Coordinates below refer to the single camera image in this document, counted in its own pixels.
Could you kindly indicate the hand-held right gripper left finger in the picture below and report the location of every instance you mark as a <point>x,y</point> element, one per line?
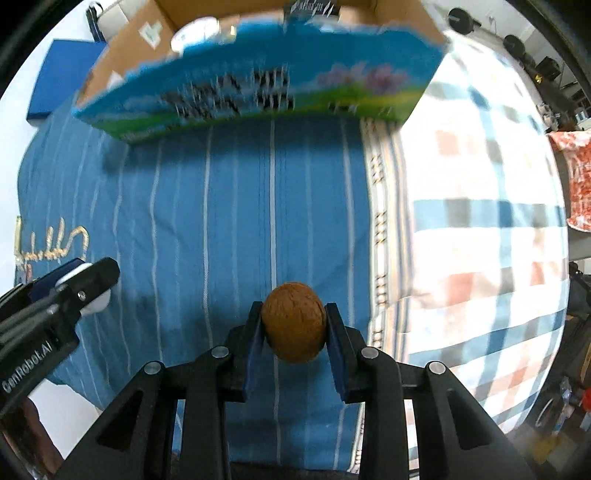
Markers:
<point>253,350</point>

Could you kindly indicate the white padded chair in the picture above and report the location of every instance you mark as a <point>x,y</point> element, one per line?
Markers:
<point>111,11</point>

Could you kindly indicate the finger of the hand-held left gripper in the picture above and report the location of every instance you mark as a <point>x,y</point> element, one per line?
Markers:
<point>46,281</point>
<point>92,279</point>

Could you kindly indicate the blue striped blanket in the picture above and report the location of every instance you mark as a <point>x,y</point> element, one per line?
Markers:
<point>184,207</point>

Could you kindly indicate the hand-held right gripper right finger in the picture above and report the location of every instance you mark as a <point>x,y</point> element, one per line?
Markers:
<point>336,350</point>

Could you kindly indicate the black exercise machine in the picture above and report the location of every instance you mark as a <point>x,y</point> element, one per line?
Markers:
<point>554,87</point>

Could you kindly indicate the small white cylinder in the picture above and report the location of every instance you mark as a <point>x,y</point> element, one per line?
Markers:
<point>97,302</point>

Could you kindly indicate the short barbell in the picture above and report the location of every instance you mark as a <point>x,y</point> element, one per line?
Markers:
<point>461,18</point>

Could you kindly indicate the brown walnut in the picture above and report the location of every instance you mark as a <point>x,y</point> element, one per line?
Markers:
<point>293,323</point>

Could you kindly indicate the blue foam mat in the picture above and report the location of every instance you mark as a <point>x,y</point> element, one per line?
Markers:
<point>64,78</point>

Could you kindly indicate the orange patterned towel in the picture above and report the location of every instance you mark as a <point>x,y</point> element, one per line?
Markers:
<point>577,175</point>

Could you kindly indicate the checked sheet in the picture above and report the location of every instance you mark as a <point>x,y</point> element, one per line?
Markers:
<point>461,207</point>

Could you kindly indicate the printed cardboard box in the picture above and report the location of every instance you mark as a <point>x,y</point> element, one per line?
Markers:
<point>231,92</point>

